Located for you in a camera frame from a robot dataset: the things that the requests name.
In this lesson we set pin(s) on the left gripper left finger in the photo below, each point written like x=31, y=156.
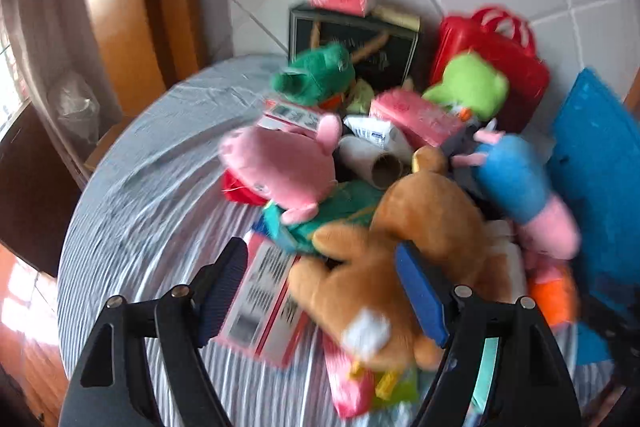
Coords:
x=111, y=384

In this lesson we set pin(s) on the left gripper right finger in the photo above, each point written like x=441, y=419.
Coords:
x=530, y=384

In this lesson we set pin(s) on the cardboard tape roll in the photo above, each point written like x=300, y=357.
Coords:
x=369, y=162

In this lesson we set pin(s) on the orange dress pig plush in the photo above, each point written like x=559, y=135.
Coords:
x=550, y=283

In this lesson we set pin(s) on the pink barcode tissue pack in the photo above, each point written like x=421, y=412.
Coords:
x=264, y=321

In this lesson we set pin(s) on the striped white tablecloth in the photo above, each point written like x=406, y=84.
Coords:
x=152, y=214

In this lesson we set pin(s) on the brown teddy bear plush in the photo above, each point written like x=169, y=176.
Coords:
x=361, y=304

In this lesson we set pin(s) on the blue dress pig plush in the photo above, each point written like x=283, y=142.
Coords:
x=508, y=171

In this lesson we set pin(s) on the blue plastic storage bin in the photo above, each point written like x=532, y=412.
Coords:
x=594, y=167

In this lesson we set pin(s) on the teal dress pig plush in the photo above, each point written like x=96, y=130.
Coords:
x=354, y=202

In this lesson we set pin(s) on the pink pig plush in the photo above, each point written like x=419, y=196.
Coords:
x=293, y=170

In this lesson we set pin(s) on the green frog plush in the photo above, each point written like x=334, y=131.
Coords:
x=469, y=82

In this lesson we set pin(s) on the red plastic handbag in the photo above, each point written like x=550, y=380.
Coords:
x=505, y=41

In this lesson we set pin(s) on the black framed box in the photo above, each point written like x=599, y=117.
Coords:
x=384, y=51

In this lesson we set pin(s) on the green crocodile plush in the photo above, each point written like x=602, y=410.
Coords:
x=315, y=75

